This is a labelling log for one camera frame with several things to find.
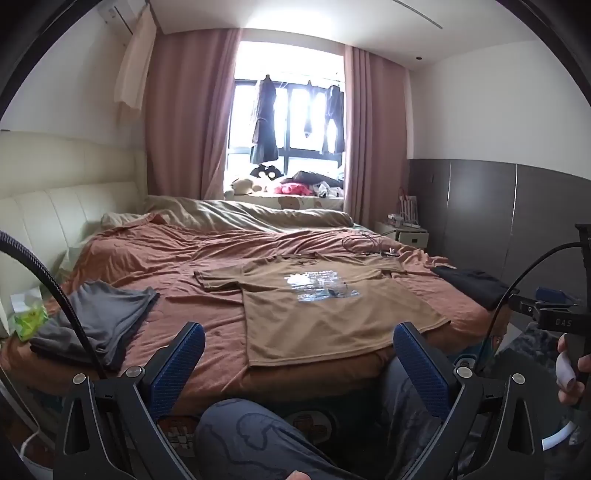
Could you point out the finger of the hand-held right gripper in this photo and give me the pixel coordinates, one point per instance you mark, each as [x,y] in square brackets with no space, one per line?
[556,296]
[524,306]

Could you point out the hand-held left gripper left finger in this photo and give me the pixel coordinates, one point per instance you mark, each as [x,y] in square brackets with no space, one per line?
[184,364]

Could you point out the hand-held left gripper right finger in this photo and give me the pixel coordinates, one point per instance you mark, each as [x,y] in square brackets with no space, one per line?
[420,364]

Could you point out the brown printed t-shirt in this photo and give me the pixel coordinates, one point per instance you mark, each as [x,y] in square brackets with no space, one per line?
[323,323]

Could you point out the grey folded clothes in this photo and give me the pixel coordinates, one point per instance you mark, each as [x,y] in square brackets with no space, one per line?
[101,314]

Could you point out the dark clothes pile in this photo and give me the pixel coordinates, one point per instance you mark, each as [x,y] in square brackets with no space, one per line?
[318,177]

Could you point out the person's right hand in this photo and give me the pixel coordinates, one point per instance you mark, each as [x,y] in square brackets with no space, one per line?
[577,394]

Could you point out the grey shaggy rug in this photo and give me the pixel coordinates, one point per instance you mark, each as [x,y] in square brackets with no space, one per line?
[540,341]

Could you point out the black folded garment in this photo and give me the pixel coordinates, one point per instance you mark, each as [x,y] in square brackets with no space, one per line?
[475,284]

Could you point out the person's patterned grey trousers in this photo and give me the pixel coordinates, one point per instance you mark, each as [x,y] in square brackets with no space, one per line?
[258,438]

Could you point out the orange-brown blanket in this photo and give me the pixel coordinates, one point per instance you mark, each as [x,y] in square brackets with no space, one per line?
[184,258]

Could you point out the blue cartoon bed sheet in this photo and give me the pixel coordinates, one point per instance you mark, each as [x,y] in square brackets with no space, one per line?
[314,420]

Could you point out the white tube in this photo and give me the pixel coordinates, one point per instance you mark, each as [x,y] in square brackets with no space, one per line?
[554,441]

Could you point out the white bedside table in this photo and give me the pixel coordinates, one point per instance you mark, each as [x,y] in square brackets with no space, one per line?
[411,237]

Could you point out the striped gift bag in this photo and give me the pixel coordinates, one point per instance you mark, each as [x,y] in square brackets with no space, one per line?
[408,207]

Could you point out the green tissue packet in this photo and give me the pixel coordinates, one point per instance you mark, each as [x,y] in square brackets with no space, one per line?
[30,321]

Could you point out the beige duvet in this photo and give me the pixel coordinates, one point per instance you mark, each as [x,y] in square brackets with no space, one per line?
[240,212]

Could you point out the beige plush bear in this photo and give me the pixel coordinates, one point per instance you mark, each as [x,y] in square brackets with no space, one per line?
[242,186]

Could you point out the black and white cloth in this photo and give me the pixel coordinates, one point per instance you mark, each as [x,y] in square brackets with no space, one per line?
[328,190]

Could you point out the pink cloth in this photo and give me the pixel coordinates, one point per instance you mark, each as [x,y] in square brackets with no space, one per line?
[291,188]

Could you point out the cream padded headboard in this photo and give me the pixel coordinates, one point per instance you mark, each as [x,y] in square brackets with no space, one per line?
[55,203]

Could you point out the black and white plush toy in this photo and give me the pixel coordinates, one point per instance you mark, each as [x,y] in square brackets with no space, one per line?
[265,171]

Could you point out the long hanging dark garment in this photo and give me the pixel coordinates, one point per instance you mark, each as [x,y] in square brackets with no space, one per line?
[265,129]

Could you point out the window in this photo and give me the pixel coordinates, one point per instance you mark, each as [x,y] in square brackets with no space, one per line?
[295,115]

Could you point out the narrow hanging dark garment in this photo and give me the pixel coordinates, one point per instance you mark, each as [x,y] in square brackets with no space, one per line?
[309,108]

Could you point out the cream hanging cloth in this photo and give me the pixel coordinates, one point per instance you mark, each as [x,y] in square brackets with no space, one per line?
[134,69]

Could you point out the white air conditioner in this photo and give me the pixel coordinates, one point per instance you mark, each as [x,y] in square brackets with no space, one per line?
[120,14]

